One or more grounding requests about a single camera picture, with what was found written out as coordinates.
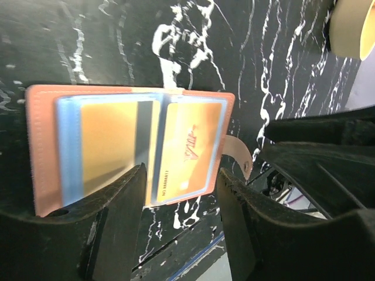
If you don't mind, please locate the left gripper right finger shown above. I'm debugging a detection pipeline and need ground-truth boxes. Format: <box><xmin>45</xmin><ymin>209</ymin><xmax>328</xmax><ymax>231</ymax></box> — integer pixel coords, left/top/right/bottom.
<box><xmin>217</xmin><ymin>169</ymin><xmax>374</xmax><ymax>280</ymax></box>

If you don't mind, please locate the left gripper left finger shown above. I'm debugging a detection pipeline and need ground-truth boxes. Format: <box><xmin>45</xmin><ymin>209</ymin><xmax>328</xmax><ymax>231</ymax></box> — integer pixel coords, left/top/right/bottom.
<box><xmin>1</xmin><ymin>164</ymin><xmax>146</xmax><ymax>280</ymax></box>

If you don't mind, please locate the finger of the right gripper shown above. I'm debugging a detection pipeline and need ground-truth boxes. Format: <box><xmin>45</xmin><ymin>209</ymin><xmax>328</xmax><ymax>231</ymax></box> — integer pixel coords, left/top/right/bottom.
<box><xmin>260</xmin><ymin>107</ymin><xmax>374</xmax><ymax>217</ymax></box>

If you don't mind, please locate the pink leather card holder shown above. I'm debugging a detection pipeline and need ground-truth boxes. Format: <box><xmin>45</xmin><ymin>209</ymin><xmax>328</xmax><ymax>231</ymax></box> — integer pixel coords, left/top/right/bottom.
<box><xmin>26</xmin><ymin>85</ymin><xmax>253</xmax><ymax>216</ymax></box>

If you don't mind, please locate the orange credit card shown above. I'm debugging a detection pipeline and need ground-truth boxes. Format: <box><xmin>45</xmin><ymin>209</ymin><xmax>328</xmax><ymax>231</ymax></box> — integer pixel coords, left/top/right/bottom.
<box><xmin>81</xmin><ymin>101</ymin><xmax>161</xmax><ymax>195</ymax></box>

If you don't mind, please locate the gold VIP credit card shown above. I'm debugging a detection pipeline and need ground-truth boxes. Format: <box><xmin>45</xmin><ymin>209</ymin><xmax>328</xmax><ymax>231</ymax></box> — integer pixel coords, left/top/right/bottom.
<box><xmin>156</xmin><ymin>102</ymin><xmax>223</xmax><ymax>202</ymax></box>

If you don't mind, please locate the beige oval card tray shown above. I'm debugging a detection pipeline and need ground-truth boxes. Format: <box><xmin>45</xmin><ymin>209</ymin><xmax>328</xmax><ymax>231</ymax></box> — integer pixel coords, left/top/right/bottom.
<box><xmin>329</xmin><ymin>0</ymin><xmax>374</xmax><ymax>61</ymax></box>

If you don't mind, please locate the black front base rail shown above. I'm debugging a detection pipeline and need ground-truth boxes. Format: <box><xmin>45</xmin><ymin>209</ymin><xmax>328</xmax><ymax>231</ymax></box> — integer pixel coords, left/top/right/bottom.
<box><xmin>131</xmin><ymin>197</ymin><xmax>226</xmax><ymax>280</ymax></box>

